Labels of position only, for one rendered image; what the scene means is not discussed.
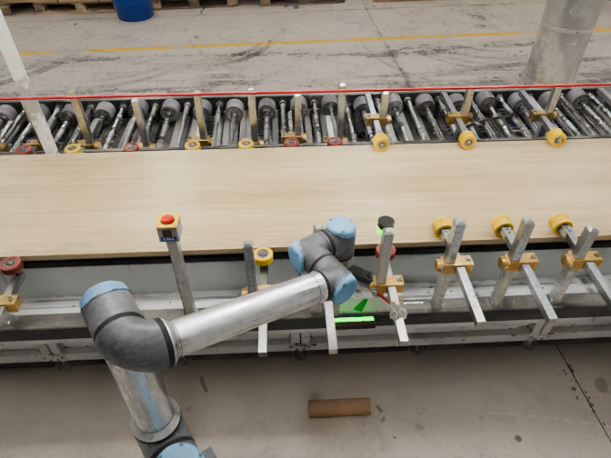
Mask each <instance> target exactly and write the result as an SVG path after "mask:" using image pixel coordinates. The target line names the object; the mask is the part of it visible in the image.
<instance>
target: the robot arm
mask: <svg viewBox="0 0 611 458"><path fill-rule="evenodd" d="M355 242H356V225H355V223H354V222H353V221H352V220H351V219H349V218H347V217H344V216H334V217H332V218H330V219H329V220H328V221H327V223H326V228H324V229H322V230H319V231H317V232H315V233H313V234H310V235H309V236H306V237H304V238H302V239H300V240H296V242H294V243H292V244H290V245H289V247H288V255H289V259H290V262H291V264H292V265H293V267H294V268H295V270H296V271H297V272H299V273H303V272H304V271H306V272H307V274H305V275H302V276H299V277H297V278H294V279H292V280H289V281H286V282H283V283H280V284H276V285H273V286H270V287H267V288H265V289H262V290H259V291H256V292H253V293H250V294H246V295H243V296H240V297H237V298H235V299H233V300H230V301H227V302H224V303H221V304H217V305H214V306H211V307H208V308H206V309H203V310H200V311H197V312H194V313H191V314H187V315H184V316H181V317H178V318H175V319H174V320H171V321H167V320H165V319H163V318H161V317H157V318H155V319H152V320H145V318H144V316H143V315H142V313H141V311H140V309H139V308H138V306H137V304H136V302H135V299H134V297H133V296H132V293H131V290H130V289H129V288H128V287H127V286H126V285H125V284H124V283H122V282H119V281H105V282H102V283H100V284H96V285H94V286H92V287H91V288H90V289H88V290H87V291H86V292H85V294H84V295H83V296H82V297H81V299H80V303H79V307H80V313H81V315H82V316H83V317H84V319H85V323H86V325H87V327H88V330H89V332H90V334H91V336H92V338H93V341H94V343H95V348H96V350H97V351H98V352H99V354H100V355H101V356H102V357H103V358H104V359H105V361H106V363H107V365H108V367H109V369H110V371H111V373H112V375H113V376H114V378H115V381H116V383H117V385H118V388H119V390H120V392H121V394H122V395H123V397H124V399H125V402H126V404H127V406H128V408H129V410H130V412H131V415H130V427H131V430H132V433H133V435H134V437H135V439H136V441H137V443H138V445H139V447H140V449H141V452H142V454H143V456H144V458H205V457H204V455H203V454H202V452H201V451H200V450H199V449H198V447H197V445H196V443H195V440H194V438H193V437H192V435H191V433H190V432H189V430H188V428H187V426H186V424H185V420H184V418H183V415H182V413H181V410H180V407H179V405H178V403H177V402H176V401H175V400H174V399H173V398H172V397H170V396H168V394H167V392H166V389H165V385H164V382H163V380H162V377H161V374H160V372H161V371H164V370H166V369H169V368H172V367H174V366H175V365H176V363H177V361H178V359H179V357H181V356H183V355H186V354H189V353H192V352H194V351H197V350H200V349H202V348H205V347H207V346H209V345H212V344H216V343H218V342H221V341H224V340H225V339H228V338H230V337H233V336H236V335H238V334H241V333H244V332H246V331H249V330H252V329H254V328H256V327H258V326H261V325H264V324H268V323H270V322H273V321H275V320H277V319H280V318H282V317H285V316H288V315H289V314H293V313H296V312H299V311H301V310H304V309H306V308H308V307H311V306H313V305H316V304H320V303H324V302H327V301H330V302H333V303H334V304H343V303H344V302H346V301H347V300H348V299H349V298H350V297H351V296H352V295H353V294H354V292H355V290H356V288H357V281H358V282H360V283H363V284H367V285H370V284H371V283H372V282H373V281H374V280H373V276H372V273H371V272H370V271H367V270H366V269H363V268H361V267H358V266H356V265H354V264H353V261H354V252H355Z"/></svg>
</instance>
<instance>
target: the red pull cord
mask: <svg viewBox="0 0 611 458"><path fill-rule="evenodd" d="M577 86H611V84H574V85H499V86H459V87H421V88H383V89H344V90H305V91H267V92H228V93H190V94H151V95H75V96H37V97H0V101H5V100H44V99H81V98H119V97H158V96H196V95H271V94H310V93H348V92H386V91H425V90H463V89H501V88H539V87H577Z"/></svg>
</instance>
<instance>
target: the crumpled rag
mask: <svg viewBox="0 0 611 458"><path fill-rule="evenodd" d="M388 309H389V311H390V315H389V316H390V318H391V319H394V320H395V321H398V320H399V318H403V319H406V316H407V311H406V309H403V308H402V306H401V304H397V303H396V302H395V301H393V302H391V304H390V305H389V307H388Z"/></svg>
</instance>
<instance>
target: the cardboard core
mask: <svg viewBox="0 0 611 458"><path fill-rule="evenodd" d="M308 412H309V417H327V416H347V415H365V414H371V404H370V399H369V397H365V398H345V399H326V400H308Z"/></svg>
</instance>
